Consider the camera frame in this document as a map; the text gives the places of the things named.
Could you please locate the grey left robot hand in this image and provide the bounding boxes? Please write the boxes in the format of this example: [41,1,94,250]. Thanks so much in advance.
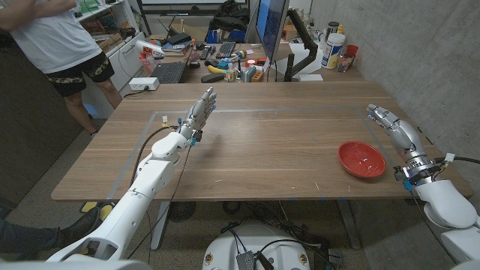
[178,86,218,147]

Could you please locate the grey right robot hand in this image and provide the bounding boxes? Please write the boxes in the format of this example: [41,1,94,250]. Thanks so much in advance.
[366,103,443,187]

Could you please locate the red bowl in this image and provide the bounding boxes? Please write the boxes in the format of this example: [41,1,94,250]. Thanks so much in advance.
[337,140,387,179]

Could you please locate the black oval case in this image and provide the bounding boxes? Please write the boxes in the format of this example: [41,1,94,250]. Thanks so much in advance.
[200,72,225,84]

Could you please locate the black laptop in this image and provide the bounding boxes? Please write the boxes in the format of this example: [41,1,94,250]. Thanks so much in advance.
[148,44,196,85]

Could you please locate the white power strip box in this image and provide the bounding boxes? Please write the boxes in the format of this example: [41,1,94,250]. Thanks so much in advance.
[128,76,161,92]

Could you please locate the black keyboard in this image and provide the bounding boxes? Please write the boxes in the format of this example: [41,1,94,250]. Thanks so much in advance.
[215,40,237,59]

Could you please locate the blue bag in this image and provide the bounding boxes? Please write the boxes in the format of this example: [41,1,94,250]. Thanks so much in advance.
[205,28,247,44]

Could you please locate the white printed package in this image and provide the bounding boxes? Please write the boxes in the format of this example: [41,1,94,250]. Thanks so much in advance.
[134,39,166,59]

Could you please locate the white shelf unit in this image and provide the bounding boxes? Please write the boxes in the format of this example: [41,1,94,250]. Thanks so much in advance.
[74,0,148,113]

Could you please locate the black backpack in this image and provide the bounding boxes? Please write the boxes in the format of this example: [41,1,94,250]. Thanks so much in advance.
[208,0,251,33]

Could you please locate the black round fan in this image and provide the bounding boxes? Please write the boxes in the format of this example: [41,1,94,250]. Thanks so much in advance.
[167,201,197,224]

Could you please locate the grey table leg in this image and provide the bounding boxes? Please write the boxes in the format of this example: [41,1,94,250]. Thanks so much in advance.
[149,201,172,251]
[335,199,363,251]

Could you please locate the white flat box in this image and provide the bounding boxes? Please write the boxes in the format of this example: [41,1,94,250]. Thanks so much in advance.
[298,73,324,83]

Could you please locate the white wipes canister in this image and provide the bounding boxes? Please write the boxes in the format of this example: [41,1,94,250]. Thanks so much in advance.
[321,32,347,70]

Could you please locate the computer monitor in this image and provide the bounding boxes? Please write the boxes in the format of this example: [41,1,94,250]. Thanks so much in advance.
[254,0,290,63]

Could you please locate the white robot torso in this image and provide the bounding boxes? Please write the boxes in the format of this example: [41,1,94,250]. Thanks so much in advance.
[202,223,311,270]

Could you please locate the yellow floor pad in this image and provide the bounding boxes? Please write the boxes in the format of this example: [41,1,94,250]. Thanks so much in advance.
[79,201,116,222]

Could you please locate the person in white t-shirt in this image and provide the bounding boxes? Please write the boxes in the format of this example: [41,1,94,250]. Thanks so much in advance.
[0,0,124,136]

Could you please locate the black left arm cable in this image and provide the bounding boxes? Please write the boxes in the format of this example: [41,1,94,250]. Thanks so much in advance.
[130,125,181,185]

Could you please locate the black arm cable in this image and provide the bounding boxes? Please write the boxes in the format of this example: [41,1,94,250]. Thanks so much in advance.
[130,125,181,185]
[434,155,480,166]

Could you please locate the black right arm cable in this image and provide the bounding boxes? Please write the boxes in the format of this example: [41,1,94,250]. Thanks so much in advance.
[434,155,480,166]

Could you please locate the whiteboard with black frame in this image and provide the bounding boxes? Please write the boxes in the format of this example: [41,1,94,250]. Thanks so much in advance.
[135,0,251,17]

